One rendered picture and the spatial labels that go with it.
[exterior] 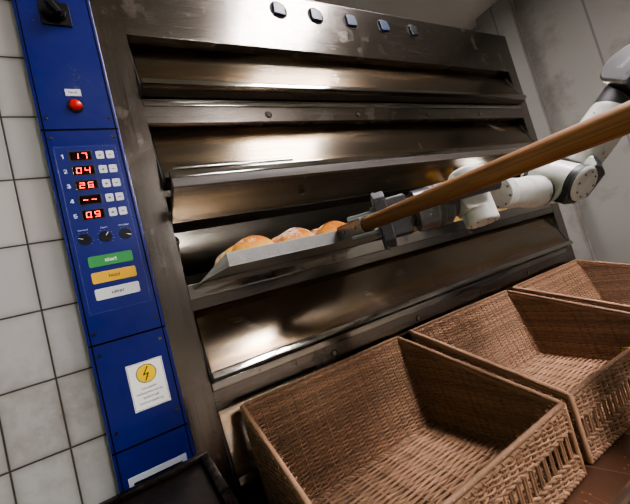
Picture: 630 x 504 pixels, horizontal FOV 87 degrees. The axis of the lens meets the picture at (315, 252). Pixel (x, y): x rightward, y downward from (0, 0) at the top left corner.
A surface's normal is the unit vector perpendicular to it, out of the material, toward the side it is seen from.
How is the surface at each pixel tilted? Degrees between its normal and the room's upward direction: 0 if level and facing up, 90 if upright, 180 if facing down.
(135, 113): 90
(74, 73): 90
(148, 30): 90
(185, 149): 70
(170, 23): 90
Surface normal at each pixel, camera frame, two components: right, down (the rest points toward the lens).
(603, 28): -0.83, 0.18
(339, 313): 0.33, -0.50
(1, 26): 0.44, -0.18
